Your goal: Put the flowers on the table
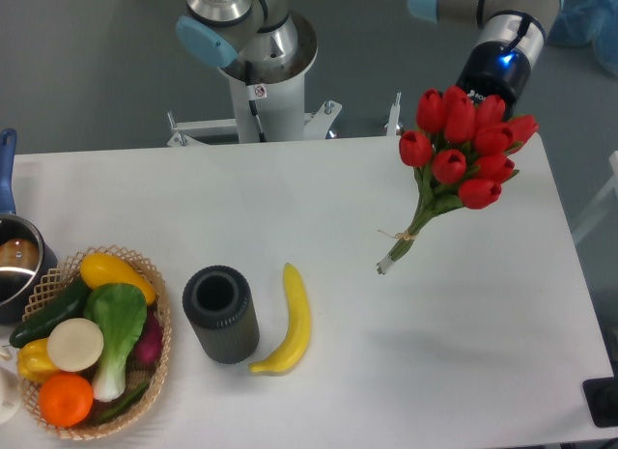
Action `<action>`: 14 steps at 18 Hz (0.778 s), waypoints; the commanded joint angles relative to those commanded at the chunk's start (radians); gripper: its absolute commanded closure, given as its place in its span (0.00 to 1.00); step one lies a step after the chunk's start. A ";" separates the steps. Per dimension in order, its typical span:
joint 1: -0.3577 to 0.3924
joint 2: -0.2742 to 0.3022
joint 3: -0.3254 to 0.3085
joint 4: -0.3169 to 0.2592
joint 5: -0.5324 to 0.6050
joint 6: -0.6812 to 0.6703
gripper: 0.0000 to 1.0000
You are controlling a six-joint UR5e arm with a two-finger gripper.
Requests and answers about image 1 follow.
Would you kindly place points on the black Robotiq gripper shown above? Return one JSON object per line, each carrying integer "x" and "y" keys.
{"x": 503, "y": 58}

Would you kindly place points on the red tulip bouquet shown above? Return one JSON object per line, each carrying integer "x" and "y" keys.
{"x": 460, "y": 153}

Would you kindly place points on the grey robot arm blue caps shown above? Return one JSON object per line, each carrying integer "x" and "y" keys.
{"x": 238, "y": 21}

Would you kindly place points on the blue plastic bag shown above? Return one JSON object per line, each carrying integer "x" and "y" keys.
{"x": 589, "y": 23}

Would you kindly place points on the yellow banana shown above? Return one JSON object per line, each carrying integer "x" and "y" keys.
{"x": 296, "y": 341}

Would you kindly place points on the black device at table edge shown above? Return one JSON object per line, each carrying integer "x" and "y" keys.
{"x": 601, "y": 398}

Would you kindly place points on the dark grey ribbed vase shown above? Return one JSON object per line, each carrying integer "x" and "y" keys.
{"x": 218, "y": 303}

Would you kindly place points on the yellow squash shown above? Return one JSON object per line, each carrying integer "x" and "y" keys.
{"x": 100, "y": 269}

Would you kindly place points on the green bok choy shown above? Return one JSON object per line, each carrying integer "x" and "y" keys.
{"x": 120, "y": 311}

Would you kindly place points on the purple red onion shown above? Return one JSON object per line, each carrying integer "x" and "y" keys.
{"x": 148, "y": 348}

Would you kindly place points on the woven wicker basket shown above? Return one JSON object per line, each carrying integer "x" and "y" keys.
{"x": 150, "y": 377}

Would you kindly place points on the green cucumber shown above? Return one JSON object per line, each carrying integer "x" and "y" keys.
{"x": 68, "y": 304}

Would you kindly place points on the green chili pepper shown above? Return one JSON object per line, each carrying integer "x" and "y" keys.
{"x": 121, "y": 406}

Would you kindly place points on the white round radish slice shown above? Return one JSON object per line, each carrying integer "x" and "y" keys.
{"x": 75, "y": 345}

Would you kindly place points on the orange fruit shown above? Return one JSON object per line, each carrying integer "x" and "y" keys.
{"x": 65, "y": 399}

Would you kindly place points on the yellow bell pepper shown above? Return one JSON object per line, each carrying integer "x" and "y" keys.
{"x": 34, "y": 363}

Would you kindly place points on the white garlic piece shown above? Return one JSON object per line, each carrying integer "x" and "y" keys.
{"x": 5, "y": 354}

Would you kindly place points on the white frame at right edge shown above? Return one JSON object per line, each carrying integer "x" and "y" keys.
{"x": 598, "y": 207}

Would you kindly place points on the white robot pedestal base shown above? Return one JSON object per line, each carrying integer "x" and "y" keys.
{"x": 266, "y": 81}

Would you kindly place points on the blue saucepan with handle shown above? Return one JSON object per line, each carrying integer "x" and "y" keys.
{"x": 25, "y": 255}

